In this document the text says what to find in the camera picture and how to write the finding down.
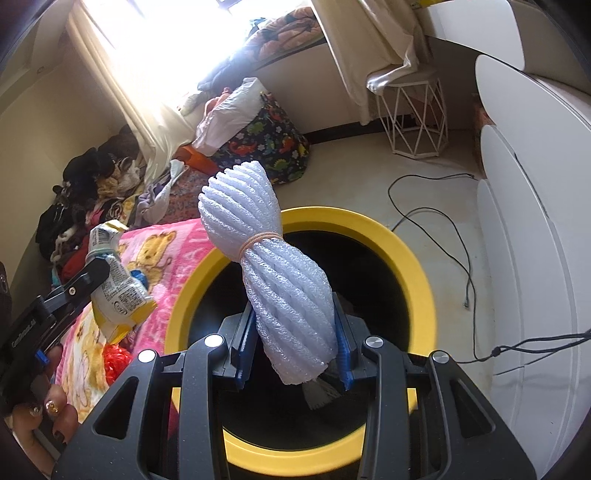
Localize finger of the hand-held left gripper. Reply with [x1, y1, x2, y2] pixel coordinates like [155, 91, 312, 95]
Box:
[42, 257, 110, 320]

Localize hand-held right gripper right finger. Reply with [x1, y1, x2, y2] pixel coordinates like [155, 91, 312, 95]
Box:
[333, 295, 539, 480]

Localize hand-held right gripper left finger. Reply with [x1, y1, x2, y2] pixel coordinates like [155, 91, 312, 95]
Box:
[51, 308, 257, 480]

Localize yellow white snack wrapper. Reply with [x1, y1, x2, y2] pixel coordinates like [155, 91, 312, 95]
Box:
[88, 220, 158, 344]

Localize white foam netting bundle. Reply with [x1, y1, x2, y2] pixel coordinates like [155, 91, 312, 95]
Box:
[198, 161, 337, 386]

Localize red plastic wrapper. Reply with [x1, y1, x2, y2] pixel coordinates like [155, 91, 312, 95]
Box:
[102, 344, 133, 387]

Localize yellow trash bin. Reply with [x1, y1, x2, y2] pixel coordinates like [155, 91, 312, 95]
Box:
[164, 207, 431, 474]

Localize person's left hand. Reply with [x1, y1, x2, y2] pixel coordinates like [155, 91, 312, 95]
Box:
[4, 345, 80, 468]

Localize pink bear blanket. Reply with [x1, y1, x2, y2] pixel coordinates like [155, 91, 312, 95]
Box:
[58, 219, 220, 423]

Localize pile of clothes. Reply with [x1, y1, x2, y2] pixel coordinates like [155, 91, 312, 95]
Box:
[36, 124, 145, 278]

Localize pale lilac garment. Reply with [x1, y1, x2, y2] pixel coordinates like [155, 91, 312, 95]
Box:
[134, 159, 188, 227]

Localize orange bag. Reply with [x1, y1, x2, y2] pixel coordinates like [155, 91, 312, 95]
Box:
[178, 145, 218, 174]

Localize dinosaur print storage bag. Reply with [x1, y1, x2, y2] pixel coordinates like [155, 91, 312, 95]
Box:
[213, 99, 311, 185]

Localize cream window curtain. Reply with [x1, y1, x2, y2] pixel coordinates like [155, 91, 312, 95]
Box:
[311, 0, 437, 125]
[69, 0, 204, 195]

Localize white rounded cabinet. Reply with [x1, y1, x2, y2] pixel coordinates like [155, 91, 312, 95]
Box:
[475, 54, 591, 418]

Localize white plastic bag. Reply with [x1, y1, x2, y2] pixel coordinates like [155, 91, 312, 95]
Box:
[193, 78, 264, 155]

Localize dark clothes on sill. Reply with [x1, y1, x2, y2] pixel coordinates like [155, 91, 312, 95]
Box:
[198, 51, 251, 91]

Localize orange patterned quilt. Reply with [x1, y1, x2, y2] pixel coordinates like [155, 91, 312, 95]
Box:
[242, 0, 327, 65]

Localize white desk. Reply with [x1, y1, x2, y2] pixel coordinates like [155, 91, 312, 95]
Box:
[416, 0, 528, 71]

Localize black floor cable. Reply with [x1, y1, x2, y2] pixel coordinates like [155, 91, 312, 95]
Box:
[387, 173, 477, 310]

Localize thin black cord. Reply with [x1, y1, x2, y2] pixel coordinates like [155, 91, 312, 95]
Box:
[489, 329, 591, 366]

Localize white wire stool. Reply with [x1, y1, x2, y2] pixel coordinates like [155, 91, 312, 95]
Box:
[367, 67, 450, 158]

